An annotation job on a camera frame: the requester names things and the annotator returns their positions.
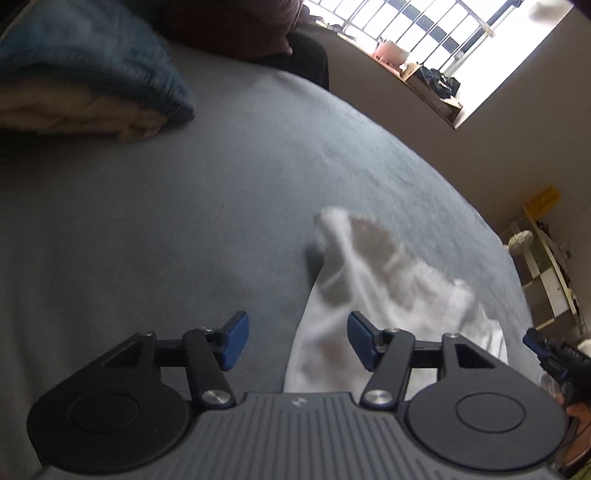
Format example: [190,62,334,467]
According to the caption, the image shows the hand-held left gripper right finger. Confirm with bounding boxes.
[347,311,498,410]

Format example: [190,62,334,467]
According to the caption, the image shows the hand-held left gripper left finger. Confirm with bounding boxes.
[102,311,250,410]

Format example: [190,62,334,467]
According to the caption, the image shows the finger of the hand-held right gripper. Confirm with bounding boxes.
[523,328,571,384]

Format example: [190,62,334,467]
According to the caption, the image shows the white shirt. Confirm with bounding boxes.
[283,206,509,394]

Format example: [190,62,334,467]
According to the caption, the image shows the person's right hand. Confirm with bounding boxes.
[560,402,591,468]

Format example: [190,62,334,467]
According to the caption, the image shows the grey bed blanket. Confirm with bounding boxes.
[0,44,555,462]

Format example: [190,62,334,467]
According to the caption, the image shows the yellow paper note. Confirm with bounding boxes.
[525,186,563,214]

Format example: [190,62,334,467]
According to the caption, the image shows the cardboard box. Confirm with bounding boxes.
[404,62,464,125]

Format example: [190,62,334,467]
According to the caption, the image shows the dark cloth bundle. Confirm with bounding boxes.
[417,67,461,99]

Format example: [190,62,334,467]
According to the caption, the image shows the folded beige cloth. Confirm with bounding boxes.
[0,87,170,145]

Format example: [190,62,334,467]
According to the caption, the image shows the pink pot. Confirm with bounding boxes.
[374,40,410,66]

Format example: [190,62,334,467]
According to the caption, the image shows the barred window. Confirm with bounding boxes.
[302,0,579,131]

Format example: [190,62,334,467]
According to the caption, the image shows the folded blue jeans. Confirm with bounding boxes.
[0,0,195,124]

